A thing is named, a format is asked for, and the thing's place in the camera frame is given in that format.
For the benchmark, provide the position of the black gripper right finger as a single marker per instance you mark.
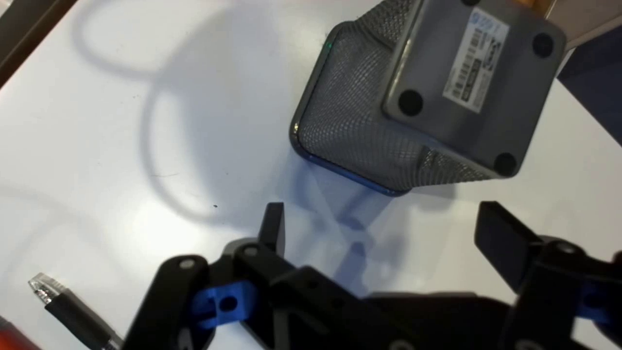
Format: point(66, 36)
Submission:
point(506, 244)

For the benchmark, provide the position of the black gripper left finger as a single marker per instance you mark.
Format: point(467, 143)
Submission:
point(272, 226)

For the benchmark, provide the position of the large gray mesh pen holder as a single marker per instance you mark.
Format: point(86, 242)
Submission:
point(420, 98)

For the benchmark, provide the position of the black pen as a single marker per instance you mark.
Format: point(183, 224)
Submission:
point(78, 314)

